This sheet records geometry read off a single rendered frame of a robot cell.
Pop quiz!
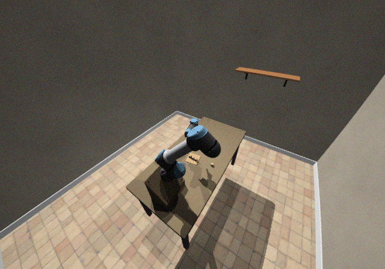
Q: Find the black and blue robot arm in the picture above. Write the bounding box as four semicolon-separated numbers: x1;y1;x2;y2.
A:
155;119;221;182

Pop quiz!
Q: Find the beige mat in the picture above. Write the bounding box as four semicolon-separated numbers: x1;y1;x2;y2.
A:
186;153;201;165

